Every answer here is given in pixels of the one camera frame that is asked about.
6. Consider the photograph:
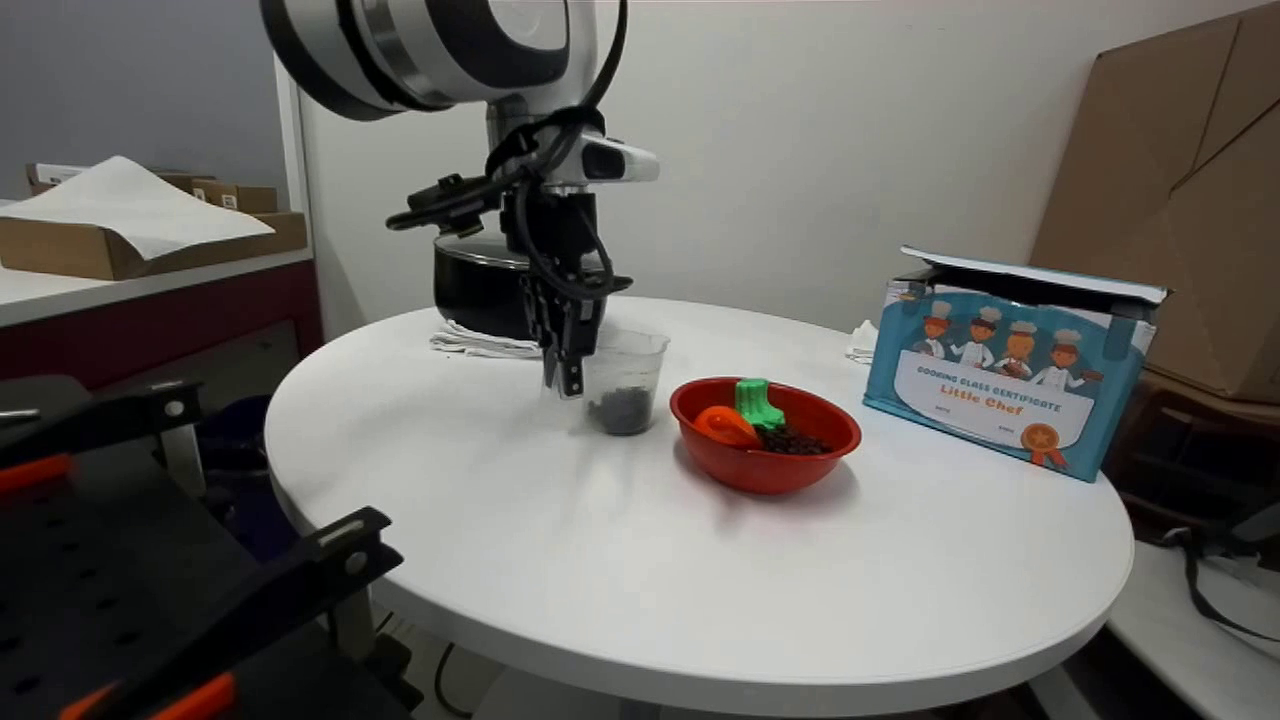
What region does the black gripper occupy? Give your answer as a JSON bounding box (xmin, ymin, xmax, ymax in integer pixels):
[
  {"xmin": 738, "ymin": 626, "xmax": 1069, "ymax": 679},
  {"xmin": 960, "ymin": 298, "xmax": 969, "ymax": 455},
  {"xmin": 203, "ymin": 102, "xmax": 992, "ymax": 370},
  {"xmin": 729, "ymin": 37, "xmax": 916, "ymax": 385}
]
[{"xmin": 510, "ymin": 185, "xmax": 607, "ymax": 401}]

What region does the red bowl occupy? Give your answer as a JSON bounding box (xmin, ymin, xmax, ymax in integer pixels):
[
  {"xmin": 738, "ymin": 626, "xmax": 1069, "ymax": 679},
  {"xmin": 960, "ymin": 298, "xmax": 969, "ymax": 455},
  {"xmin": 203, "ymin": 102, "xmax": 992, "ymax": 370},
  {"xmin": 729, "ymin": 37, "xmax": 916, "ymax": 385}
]
[{"xmin": 665, "ymin": 370, "xmax": 863, "ymax": 498}]

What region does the white cloth with red print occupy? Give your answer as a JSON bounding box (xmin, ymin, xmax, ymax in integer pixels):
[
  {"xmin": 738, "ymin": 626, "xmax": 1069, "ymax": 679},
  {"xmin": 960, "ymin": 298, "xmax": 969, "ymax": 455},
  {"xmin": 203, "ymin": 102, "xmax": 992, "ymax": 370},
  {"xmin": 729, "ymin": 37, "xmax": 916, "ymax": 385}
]
[{"xmin": 430, "ymin": 317, "xmax": 553, "ymax": 361}]

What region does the black cooking pot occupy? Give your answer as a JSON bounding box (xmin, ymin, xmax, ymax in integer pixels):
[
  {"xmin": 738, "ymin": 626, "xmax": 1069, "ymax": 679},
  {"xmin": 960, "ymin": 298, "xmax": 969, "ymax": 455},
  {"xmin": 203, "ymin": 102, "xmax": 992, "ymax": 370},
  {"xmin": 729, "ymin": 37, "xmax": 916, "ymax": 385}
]
[{"xmin": 430, "ymin": 227, "xmax": 632, "ymax": 342}]

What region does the orange plastic toy spoon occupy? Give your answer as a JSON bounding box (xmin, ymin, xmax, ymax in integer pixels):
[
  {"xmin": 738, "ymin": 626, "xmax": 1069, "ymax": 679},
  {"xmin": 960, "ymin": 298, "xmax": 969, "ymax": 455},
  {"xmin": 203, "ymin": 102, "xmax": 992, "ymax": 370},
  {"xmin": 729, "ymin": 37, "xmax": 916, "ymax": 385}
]
[{"xmin": 692, "ymin": 401, "xmax": 766, "ymax": 450}]

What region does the green plastic toy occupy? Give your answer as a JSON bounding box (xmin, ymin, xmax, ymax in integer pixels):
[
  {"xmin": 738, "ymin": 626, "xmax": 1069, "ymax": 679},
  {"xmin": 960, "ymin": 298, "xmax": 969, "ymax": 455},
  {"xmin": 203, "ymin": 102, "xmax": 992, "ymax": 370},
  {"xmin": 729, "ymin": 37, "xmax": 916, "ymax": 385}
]
[{"xmin": 731, "ymin": 375, "xmax": 794, "ymax": 434}]

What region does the white crumpled napkin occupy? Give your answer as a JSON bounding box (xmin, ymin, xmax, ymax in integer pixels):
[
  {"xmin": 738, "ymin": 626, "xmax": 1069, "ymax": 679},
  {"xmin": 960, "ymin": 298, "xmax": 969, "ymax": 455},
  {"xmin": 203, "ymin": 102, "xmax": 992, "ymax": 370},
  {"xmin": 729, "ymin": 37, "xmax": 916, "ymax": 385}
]
[{"xmin": 839, "ymin": 317, "xmax": 886, "ymax": 364}]

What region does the small brown cardboard box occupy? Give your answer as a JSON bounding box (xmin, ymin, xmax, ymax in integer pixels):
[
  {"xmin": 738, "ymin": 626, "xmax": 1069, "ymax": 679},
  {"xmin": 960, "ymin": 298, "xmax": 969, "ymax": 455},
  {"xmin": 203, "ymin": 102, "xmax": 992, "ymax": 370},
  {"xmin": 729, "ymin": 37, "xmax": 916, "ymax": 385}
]
[{"xmin": 156, "ymin": 173, "xmax": 286, "ymax": 215}]

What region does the dark red counter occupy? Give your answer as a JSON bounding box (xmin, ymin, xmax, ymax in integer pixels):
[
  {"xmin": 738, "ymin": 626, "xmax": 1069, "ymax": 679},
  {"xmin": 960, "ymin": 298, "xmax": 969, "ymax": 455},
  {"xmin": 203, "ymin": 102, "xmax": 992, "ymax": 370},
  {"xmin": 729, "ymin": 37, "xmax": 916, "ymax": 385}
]
[{"xmin": 0, "ymin": 243, "xmax": 330, "ymax": 403}]

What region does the blue printed cardboard box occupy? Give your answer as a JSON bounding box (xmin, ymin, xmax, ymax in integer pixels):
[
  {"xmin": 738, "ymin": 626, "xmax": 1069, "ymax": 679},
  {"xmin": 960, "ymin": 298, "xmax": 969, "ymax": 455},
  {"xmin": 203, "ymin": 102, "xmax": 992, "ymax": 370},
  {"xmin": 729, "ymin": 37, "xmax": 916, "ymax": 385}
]
[{"xmin": 860, "ymin": 243, "xmax": 1172, "ymax": 489}]

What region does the white paper sheet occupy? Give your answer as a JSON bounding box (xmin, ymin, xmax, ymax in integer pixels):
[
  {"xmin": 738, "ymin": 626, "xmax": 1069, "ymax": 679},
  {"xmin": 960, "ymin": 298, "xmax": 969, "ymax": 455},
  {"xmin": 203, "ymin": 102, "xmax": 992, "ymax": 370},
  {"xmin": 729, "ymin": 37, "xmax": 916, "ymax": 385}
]
[{"xmin": 0, "ymin": 153, "xmax": 277, "ymax": 264}]

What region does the flat cardboard tray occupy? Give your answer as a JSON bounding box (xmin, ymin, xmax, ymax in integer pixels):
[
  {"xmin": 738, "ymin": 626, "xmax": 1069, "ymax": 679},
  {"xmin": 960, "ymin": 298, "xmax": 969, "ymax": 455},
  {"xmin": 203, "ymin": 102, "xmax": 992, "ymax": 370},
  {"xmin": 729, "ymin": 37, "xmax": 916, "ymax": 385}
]
[{"xmin": 0, "ymin": 197, "xmax": 312, "ymax": 284}]

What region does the large brown cardboard sheet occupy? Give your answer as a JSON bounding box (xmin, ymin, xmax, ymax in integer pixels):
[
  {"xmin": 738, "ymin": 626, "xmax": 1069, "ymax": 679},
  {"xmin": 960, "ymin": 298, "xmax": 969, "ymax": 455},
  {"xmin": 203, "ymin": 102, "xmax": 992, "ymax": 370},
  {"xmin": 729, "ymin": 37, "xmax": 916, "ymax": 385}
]
[{"xmin": 1029, "ymin": 0, "xmax": 1280, "ymax": 409}]

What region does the white low desk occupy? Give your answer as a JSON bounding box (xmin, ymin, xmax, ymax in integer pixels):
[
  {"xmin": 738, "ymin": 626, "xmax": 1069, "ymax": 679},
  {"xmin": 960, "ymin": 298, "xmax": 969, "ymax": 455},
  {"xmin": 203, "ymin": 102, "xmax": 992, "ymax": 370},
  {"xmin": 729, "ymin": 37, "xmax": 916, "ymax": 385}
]
[{"xmin": 1104, "ymin": 537, "xmax": 1280, "ymax": 720}]

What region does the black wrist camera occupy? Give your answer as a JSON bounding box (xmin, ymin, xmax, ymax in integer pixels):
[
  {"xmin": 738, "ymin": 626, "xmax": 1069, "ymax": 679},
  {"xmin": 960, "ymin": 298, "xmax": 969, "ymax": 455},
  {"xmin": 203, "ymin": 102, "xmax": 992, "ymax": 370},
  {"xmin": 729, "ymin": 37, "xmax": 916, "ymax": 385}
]
[{"xmin": 395, "ymin": 166, "xmax": 517, "ymax": 230}]

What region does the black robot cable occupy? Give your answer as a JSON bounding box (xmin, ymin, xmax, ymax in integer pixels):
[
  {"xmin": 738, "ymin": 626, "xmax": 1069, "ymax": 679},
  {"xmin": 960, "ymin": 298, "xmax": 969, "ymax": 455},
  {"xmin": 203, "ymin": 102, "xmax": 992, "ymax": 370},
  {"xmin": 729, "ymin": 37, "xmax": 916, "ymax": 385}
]
[{"xmin": 385, "ymin": 0, "xmax": 632, "ymax": 311}]

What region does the black frame with orange clips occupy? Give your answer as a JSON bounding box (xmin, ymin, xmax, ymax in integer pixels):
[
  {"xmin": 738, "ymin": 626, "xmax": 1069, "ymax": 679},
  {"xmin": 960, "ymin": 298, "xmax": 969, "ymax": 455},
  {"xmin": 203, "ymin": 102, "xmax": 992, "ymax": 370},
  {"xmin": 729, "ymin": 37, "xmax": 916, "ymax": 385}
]
[{"xmin": 0, "ymin": 375, "xmax": 432, "ymax": 720}]

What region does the black cable on desk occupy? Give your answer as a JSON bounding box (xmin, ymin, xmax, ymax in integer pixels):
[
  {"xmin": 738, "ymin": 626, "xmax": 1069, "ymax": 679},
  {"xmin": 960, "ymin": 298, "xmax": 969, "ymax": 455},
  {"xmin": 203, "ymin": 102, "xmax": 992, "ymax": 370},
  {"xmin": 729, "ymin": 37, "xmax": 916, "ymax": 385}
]
[{"xmin": 1158, "ymin": 524, "xmax": 1280, "ymax": 653}]

